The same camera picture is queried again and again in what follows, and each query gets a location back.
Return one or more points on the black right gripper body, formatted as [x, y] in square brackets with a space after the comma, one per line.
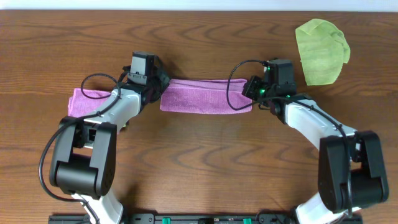
[257, 90]

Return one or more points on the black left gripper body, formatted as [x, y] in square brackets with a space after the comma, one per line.
[162, 82]

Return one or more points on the purple microfiber cloth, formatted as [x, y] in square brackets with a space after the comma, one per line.
[205, 96]

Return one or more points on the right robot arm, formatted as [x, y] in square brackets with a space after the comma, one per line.
[351, 169]

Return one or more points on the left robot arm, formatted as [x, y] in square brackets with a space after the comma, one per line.
[84, 158]

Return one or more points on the light green crumpled cloth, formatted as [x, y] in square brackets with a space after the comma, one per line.
[323, 51]

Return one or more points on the folded purple cloth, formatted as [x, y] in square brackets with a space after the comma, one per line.
[80, 105]

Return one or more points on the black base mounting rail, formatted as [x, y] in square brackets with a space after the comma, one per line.
[148, 218]

